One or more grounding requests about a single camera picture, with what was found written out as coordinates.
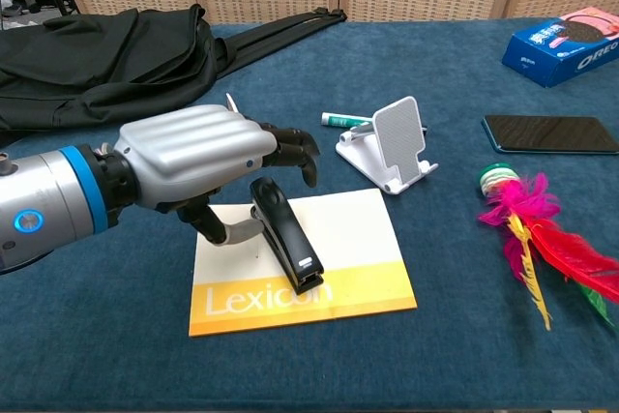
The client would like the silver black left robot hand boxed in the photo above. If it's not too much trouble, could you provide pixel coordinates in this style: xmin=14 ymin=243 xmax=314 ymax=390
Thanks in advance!
xmin=113 ymin=103 xmax=322 ymax=247

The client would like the black stapler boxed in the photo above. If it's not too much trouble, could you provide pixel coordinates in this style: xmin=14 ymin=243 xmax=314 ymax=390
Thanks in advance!
xmin=249 ymin=177 xmax=326 ymax=296

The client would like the yellow white Lexicon booklet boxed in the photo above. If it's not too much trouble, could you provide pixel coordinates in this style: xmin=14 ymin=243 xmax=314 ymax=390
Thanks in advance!
xmin=188 ymin=187 xmax=419 ymax=338

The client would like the black fabric bag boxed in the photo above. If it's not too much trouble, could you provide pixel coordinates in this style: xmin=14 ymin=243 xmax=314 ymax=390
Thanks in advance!
xmin=0 ymin=2 xmax=348 ymax=148

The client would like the blue table cloth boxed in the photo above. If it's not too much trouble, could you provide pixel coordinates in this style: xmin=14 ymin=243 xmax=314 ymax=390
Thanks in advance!
xmin=0 ymin=15 xmax=619 ymax=413

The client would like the white folding phone stand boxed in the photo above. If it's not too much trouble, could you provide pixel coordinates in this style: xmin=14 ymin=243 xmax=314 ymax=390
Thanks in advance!
xmin=335 ymin=95 xmax=440 ymax=198

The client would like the colourful feather shuttlecock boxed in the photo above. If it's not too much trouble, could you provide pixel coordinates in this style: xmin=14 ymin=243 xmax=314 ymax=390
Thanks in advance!
xmin=477 ymin=162 xmax=619 ymax=332

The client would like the black smartphone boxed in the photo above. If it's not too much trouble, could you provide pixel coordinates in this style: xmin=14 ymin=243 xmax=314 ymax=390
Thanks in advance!
xmin=481 ymin=114 xmax=619 ymax=156

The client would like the blue Oreo cookie box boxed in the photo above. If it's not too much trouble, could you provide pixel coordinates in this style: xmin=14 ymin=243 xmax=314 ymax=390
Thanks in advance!
xmin=501 ymin=6 xmax=619 ymax=89

